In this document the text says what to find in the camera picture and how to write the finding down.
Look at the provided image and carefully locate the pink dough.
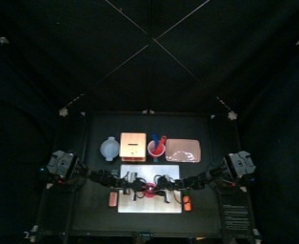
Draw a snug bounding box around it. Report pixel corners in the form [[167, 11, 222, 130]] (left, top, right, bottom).
[[143, 183, 159, 199]]

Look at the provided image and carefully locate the grey bowl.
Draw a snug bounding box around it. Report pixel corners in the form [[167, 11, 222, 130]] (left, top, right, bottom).
[[99, 136, 121, 162]]

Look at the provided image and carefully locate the wooden drawer box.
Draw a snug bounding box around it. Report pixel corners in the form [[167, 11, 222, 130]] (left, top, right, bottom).
[[120, 132, 148, 159]]

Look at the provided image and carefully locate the white cutting board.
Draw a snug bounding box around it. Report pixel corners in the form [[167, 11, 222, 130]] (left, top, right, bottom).
[[117, 164, 183, 214]]

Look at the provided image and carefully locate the small orange block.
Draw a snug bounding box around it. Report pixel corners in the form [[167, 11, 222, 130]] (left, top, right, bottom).
[[182, 194, 194, 213]]

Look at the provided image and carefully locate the small patterned rectangular block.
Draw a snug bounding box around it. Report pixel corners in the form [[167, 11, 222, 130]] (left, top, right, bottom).
[[108, 192, 120, 208]]

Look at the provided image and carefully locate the red plastic cup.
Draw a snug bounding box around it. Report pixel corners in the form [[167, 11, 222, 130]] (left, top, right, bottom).
[[147, 140, 167, 159]]

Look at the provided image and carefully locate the black plate with white text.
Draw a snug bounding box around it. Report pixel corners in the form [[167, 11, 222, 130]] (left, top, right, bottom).
[[222, 202, 254, 236]]

